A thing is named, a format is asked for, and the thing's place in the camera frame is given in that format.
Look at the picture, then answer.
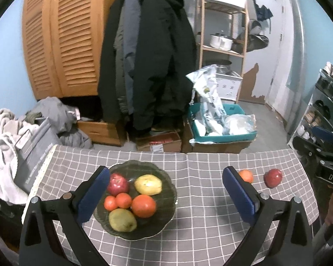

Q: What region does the large red apple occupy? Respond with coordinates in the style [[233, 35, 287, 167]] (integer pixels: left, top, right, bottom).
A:
[[107, 173, 129, 196]]

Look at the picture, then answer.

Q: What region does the small red apple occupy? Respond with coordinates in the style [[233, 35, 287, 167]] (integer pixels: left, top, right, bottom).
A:
[[264, 168, 283, 189]]

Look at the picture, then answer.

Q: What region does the orange fruit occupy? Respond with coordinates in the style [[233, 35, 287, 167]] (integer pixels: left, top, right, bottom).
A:
[[238, 169, 254, 183]]

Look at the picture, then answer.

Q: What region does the grey shoe rack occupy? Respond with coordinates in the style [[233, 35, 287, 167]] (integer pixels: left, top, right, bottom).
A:
[[288, 62, 333, 148]]

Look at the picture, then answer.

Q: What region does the small tangerine left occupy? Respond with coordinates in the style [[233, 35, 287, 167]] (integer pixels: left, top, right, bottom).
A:
[[104, 196, 118, 212]]

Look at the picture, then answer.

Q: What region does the small tangerine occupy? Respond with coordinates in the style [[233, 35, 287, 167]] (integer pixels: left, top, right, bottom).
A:
[[115, 193, 132, 209], [104, 196, 118, 212]]

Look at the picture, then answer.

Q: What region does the green pear front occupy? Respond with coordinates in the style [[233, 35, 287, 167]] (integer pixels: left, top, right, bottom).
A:
[[109, 208, 137, 232]]

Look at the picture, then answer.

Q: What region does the small tangerine right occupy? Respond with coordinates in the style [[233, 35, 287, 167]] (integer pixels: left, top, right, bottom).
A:
[[115, 193, 132, 209]]

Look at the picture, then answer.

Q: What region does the grey tote bag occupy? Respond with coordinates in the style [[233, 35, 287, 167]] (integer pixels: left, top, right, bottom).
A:
[[14, 118, 61, 194]]

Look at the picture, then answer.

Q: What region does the large orange in plate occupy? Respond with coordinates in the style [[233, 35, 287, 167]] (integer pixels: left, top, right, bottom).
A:
[[131, 195, 157, 218]]

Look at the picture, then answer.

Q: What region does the dark glass fruit plate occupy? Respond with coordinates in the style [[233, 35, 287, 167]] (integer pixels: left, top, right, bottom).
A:
[[94, 160, 177, 241]]

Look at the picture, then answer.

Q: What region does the yellow pear back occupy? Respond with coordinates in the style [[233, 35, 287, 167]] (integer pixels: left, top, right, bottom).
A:
[[134, 174, 162, 196]]

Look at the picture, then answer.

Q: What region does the wooden drawer box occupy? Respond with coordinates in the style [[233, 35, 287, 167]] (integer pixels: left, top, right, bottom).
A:
[[77, 121, 127, 147]]

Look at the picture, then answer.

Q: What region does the grey clothes pile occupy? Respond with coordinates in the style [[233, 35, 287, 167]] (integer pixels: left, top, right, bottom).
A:
[[24, 97, 93, 149]]

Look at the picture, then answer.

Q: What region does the cardboard box under crate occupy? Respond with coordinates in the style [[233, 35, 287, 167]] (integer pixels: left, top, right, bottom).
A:
[[181, 119, 253, 154]]

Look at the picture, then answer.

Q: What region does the clear plastic bag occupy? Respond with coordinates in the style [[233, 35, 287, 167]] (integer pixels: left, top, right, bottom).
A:
[[224, 114, 257, 135]]

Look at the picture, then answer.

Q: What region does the white blanket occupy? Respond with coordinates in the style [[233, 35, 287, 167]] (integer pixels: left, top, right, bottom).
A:
[[0, 108, 39, 205]]

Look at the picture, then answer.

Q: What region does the white storage box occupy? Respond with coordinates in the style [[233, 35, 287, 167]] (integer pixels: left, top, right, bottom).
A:
[[216, 71, 242, 102]]

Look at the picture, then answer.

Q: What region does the open cardboard box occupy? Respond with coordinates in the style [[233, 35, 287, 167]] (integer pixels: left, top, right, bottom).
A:
[[135, 131, 182, 153]]

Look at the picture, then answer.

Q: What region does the white printed plastic bag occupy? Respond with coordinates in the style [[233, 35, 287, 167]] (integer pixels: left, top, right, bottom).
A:
[[186, 64, 227, 136]]

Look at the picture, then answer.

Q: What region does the teal plastic crate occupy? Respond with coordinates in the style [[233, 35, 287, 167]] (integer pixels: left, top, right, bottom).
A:
[[188, 103, 258, 144]]

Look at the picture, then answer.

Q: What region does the white cooking pot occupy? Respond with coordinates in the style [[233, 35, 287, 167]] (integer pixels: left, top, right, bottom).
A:
[[210, 33, 234, 51]]

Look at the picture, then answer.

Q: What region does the wooden shelf rack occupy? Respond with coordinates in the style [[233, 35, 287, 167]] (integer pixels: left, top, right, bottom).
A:
[[197, 0, 249, 103]]

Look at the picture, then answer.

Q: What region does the black hanging coat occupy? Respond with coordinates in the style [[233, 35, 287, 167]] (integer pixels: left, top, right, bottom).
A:
[[98, 0, 197, 137]]

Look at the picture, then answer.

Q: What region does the wooden louvred wardrobe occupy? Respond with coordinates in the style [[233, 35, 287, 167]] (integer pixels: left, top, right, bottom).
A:
[[22, 0, 114, 100]]

